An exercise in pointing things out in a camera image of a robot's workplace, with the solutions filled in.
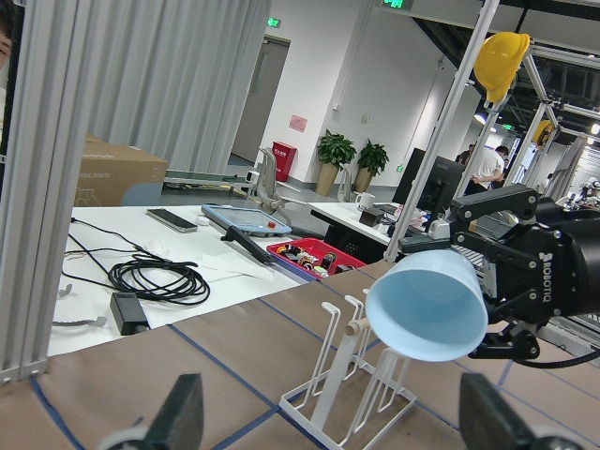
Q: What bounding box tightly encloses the cardboard box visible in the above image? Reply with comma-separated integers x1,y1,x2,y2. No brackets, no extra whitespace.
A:
74,134,168,207

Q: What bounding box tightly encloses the red parts tray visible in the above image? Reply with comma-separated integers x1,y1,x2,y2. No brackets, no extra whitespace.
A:
266,238,366,281

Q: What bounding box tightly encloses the yellow hard hat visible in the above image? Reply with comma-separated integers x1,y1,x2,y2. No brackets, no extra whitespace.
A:
473,32,531,104

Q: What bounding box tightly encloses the black smartphone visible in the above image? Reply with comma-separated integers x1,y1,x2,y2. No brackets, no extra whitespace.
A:
145,208,198,233

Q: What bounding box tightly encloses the potted green plant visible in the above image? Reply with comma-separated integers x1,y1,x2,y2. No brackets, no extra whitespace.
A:
353,140,389,193
315,129,356,196

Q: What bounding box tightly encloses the light blue plastic cup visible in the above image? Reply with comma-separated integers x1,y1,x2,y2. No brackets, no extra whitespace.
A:
366,249,488,362

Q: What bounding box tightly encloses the coiled black cable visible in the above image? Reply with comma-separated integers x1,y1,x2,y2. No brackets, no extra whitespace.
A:
63,217,211,307

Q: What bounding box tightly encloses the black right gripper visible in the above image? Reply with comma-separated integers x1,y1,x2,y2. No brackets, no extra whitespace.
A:
398,185,599,361

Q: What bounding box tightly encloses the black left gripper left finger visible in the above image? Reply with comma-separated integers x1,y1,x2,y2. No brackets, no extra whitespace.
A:
142,373,203,449

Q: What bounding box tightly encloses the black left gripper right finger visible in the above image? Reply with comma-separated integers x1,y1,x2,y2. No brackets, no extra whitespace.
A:
459,373,534,450

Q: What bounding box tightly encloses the black computer monitor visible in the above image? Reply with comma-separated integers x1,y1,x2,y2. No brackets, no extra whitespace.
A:
392,148,465,220

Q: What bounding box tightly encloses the white wire cup rack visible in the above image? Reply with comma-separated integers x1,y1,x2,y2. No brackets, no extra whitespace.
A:
279,295,417,449

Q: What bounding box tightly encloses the aluminium frame post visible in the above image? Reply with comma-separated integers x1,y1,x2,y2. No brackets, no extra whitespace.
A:
1,1,108,384

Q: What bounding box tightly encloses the blue teach pendant tablet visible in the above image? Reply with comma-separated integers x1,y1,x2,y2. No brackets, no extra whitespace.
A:
202,203,292,237

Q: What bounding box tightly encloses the black power adapter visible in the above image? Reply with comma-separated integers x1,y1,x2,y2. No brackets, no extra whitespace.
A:
110,292,150,336

